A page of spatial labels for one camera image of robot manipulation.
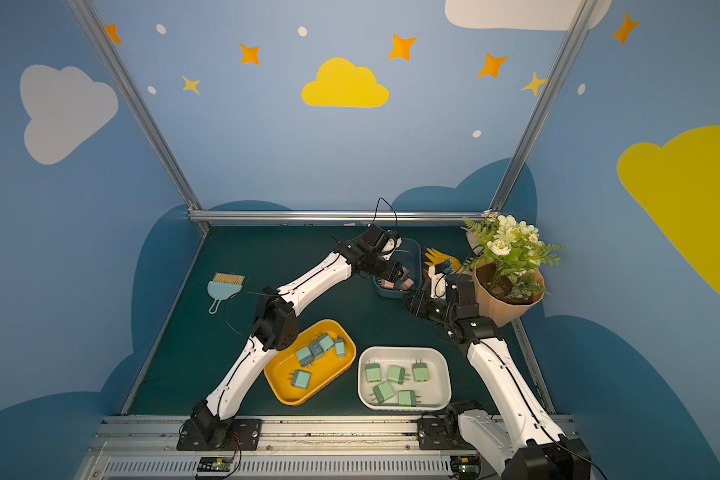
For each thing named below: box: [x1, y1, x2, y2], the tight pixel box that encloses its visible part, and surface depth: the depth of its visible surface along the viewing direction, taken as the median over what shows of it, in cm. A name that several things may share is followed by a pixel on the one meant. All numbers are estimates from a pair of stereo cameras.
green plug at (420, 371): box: [412, 359, 429, 383], surface depth 86 cm
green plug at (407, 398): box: [397, 390, 422, 407], surface depth 80 cm
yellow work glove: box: [424, 247, 462, 274], surface depth 110 cm
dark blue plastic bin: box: [373, 237, 423, 298], surface depth 103 cm
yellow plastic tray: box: [264, 319, 357, 406], surface depth 86 cm
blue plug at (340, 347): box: [335, 336, 345, 359], surface depth 88 cm
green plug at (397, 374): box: [387, 365, 410, 385], surface depth 84 cm
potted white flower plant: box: [462, 209, 567, 328], surface depth 80 cm
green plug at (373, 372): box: [365, 359, 381, 383], surface depth 84 cm
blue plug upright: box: [296, 346, 315, 367], surface depth 87 cm
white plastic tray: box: [357, 346, 452, 411], surface depth 84 cm
